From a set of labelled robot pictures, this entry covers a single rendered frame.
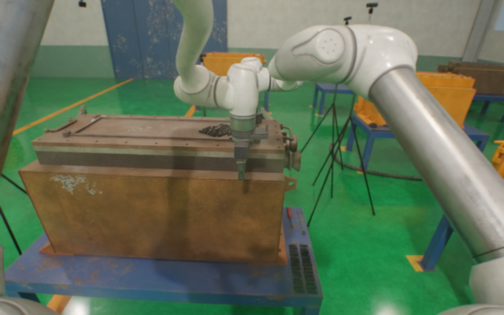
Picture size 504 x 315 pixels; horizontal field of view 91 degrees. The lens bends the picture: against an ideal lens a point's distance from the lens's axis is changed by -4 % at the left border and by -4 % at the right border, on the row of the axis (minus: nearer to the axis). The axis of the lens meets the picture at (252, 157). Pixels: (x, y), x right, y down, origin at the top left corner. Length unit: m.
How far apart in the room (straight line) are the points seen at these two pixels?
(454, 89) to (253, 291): 3.98
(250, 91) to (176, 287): 1.14
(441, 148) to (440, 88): 4.00
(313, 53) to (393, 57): 0.17
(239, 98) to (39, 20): 0.52
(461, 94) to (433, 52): 7.73
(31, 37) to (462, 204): 0.67
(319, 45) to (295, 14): 9.82
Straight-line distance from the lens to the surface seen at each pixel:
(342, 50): 0.58
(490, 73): 8.51
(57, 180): 1.61
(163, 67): 10.80
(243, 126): 0.84
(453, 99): 4.71
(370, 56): 0.64
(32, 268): 2.01
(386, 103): 0.60
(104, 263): 1.83
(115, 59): 11.46
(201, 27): 0.59
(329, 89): 6.49
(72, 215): 1.71
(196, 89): 0.83
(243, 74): 0.80
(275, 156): 1.27
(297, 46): 0.60
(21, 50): 0.47
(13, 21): 0.47
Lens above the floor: 1.89
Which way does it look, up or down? 27 degrees down
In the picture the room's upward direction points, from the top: 2 degrees clockwise
